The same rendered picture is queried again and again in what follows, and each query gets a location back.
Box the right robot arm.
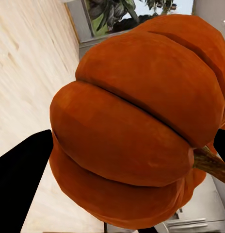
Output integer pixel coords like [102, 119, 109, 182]
[137, 222, 170, 233]

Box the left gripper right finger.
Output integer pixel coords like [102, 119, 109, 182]
[213, 129, 225, 162]

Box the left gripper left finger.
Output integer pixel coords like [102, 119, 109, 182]
[0, 130, 54, 233]

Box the pumpkin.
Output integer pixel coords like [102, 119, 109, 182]
[49, 14, 225, 231]

